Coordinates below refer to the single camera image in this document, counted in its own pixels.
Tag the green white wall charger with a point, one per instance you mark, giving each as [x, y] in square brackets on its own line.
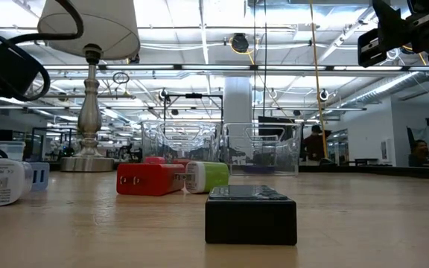
[214, 176]

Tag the black power bank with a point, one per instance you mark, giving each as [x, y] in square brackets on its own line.
[250, 219]

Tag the red wall charger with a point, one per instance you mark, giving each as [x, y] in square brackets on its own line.
[149, 180]

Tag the light blue wall charger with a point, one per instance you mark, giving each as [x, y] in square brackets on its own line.
[41, 176]

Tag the seated person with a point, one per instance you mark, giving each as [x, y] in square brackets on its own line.
[421, 152]

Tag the standing person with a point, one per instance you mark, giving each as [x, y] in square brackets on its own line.
[315, 143]

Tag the black monitor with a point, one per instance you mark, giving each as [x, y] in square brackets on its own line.
[270, 120]

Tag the clear plastic bin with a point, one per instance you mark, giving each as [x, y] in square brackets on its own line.
[261, 147]
[179, 139]

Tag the silver table lamp white shade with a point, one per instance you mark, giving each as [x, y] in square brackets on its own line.
[88, 22]

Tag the clear storage box with lid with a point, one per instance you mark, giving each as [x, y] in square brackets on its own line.
[9, 150]

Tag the black aluminium table frame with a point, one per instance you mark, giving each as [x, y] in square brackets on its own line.
[386, 171]

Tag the black background rig frame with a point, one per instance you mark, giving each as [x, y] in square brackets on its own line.
[194, 95]

